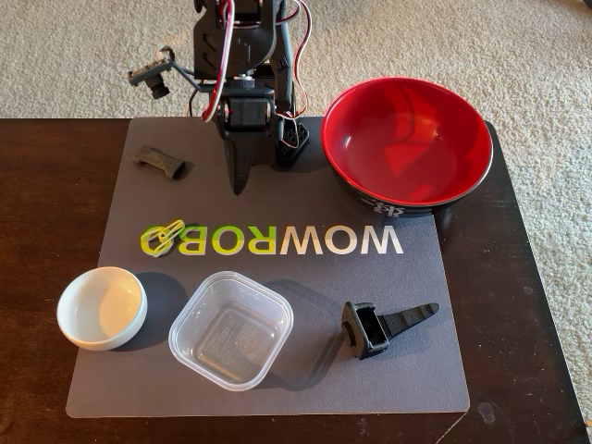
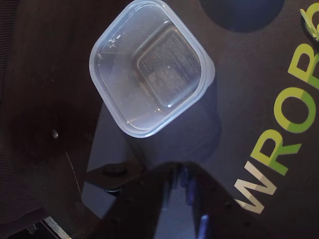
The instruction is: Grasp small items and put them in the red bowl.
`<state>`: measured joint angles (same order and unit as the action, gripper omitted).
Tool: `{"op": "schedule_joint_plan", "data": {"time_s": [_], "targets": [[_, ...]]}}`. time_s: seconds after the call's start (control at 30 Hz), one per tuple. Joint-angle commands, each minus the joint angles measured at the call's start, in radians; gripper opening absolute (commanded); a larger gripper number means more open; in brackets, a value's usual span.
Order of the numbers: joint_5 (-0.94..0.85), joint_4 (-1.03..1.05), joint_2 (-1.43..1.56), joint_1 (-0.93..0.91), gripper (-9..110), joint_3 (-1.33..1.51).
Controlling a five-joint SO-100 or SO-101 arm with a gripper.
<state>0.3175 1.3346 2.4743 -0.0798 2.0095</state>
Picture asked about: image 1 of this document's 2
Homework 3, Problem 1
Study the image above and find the black printed gripper part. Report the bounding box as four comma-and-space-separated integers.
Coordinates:
340, 301, 440, 361

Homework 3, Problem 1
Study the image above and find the small white bowl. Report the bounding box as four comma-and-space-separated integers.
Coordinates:
55, 265, 149, 352

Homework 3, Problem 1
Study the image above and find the red white servo cable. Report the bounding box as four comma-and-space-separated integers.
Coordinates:
276, 0, 312, 150
202, 0, 238, 124

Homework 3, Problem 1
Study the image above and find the yellow wire clip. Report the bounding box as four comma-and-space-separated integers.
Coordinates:
140, 218, 186, 258

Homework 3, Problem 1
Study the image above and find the black ribbed plastic piece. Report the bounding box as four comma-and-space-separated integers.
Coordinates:
130, 144, 187, 180

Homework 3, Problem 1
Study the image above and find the grey WOWROBO mat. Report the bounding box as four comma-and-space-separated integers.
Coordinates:
65, 116, 471, 420

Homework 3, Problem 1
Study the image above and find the red bowl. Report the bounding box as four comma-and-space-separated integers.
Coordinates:
320, 76, 495, 218

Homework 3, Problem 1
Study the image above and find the clear plastic container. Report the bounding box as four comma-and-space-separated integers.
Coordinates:
167, 270, 295, 392

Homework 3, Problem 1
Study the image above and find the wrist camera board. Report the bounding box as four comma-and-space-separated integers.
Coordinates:
128, 45, 178, 101

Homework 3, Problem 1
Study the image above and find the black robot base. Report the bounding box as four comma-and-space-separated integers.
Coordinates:
274, 115, 310, 168

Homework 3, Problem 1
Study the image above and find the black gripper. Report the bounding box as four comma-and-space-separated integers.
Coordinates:
216, 82, 278, 196

